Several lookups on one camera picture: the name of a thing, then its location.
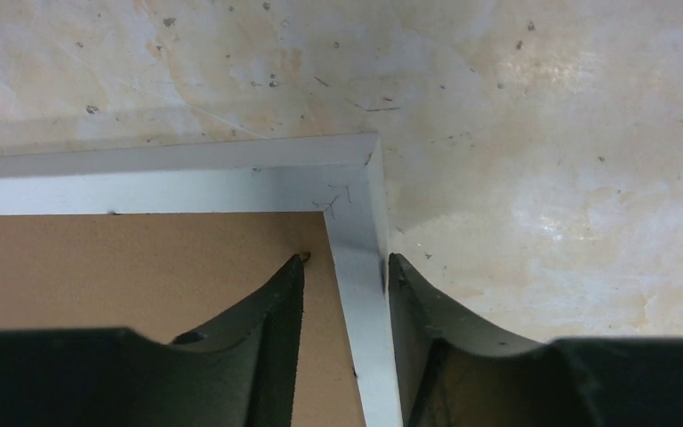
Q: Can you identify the brown frame backing board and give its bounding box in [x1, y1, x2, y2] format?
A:
[0, 213, 364, 426]

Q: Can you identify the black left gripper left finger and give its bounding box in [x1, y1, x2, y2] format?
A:
[0, 254, 308, 426]

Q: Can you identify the white picture frame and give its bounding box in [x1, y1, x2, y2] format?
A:
[0, 133, 402, 426]

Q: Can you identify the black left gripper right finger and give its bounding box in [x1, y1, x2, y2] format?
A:
[388, 254, 683, 426]

